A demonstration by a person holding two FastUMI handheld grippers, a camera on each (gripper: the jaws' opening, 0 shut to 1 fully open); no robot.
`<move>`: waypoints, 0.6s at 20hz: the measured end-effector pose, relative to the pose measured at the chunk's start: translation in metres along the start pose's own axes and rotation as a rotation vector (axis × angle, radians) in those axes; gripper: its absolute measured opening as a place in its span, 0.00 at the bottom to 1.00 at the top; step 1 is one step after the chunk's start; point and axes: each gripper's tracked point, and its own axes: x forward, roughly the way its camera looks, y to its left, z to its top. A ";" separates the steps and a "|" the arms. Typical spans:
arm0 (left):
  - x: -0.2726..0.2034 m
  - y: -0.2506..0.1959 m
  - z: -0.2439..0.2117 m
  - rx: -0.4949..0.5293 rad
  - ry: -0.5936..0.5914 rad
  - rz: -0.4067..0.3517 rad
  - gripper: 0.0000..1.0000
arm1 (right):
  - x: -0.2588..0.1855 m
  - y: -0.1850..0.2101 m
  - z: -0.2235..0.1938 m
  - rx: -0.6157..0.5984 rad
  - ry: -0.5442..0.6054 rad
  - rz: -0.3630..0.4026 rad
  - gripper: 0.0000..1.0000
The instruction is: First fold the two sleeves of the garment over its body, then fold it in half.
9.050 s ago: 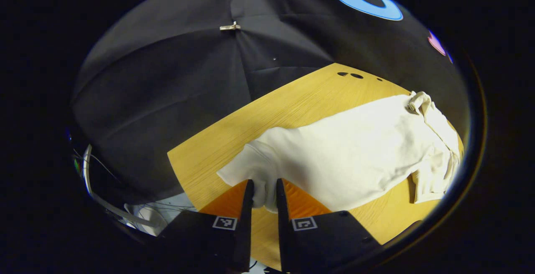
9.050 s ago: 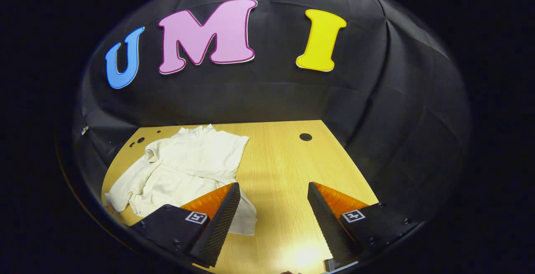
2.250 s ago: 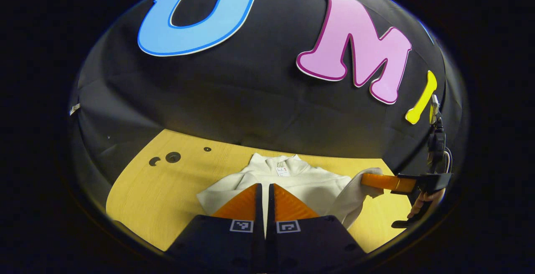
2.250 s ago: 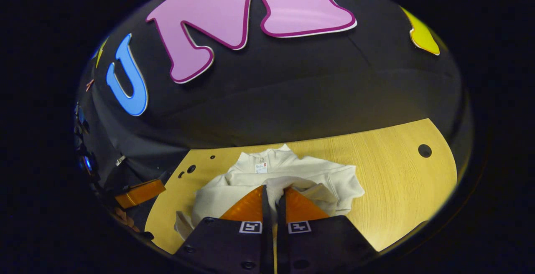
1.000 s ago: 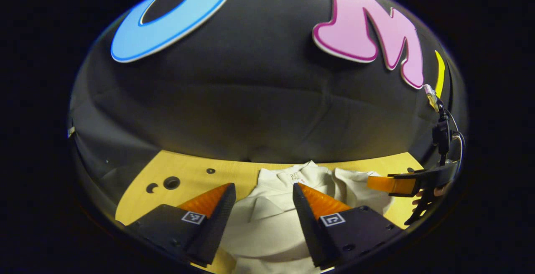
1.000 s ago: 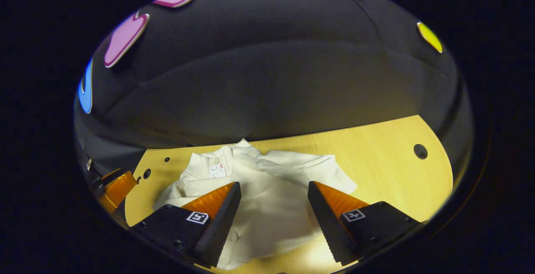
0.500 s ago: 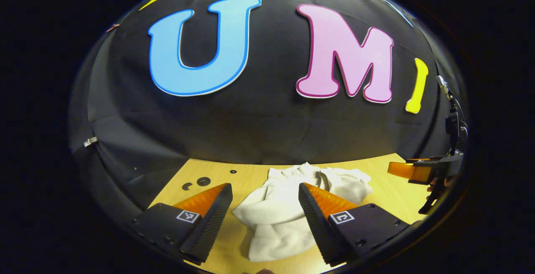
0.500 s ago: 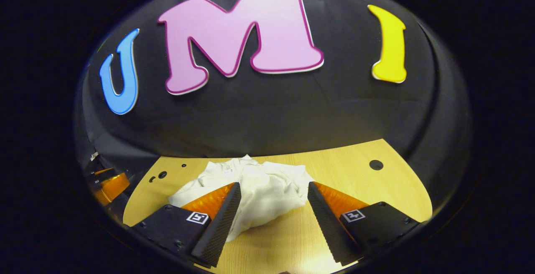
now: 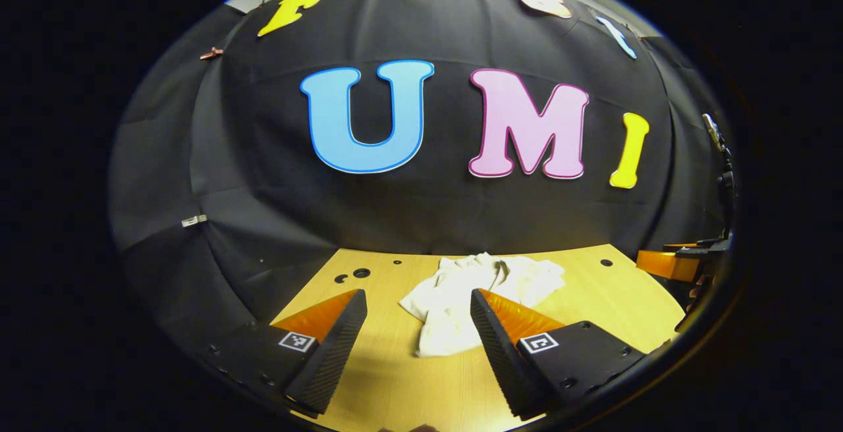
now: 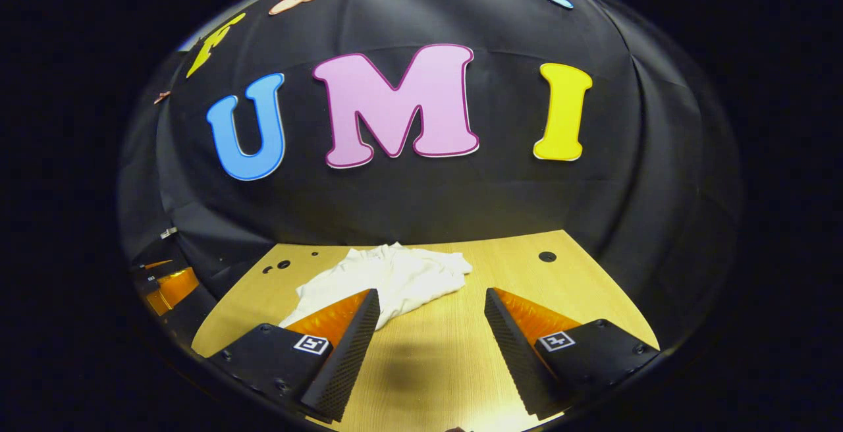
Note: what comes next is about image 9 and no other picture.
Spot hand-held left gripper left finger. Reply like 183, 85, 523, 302
211, 288, 368, 416

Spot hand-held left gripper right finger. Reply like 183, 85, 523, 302
470, 288, 647, 421

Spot white garment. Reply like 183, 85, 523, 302
398, 252, 566, 358

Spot black backdrop cloth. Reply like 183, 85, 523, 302
109, 0, 732, 354

